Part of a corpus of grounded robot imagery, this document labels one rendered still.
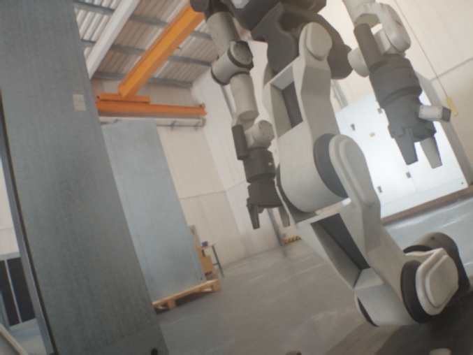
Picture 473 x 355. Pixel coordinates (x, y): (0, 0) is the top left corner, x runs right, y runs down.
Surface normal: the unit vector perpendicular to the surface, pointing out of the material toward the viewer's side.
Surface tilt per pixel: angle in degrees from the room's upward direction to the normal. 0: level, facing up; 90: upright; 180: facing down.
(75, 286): 90
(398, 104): 79
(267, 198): 90
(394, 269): 90
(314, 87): 115
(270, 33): 90
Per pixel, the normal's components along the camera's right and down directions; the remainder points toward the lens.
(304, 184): -0.65, 0.32
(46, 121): 0.68, -0.38
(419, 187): -0.65, 0.09
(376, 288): -0.47, 0.58
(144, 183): 0.42, -0.33
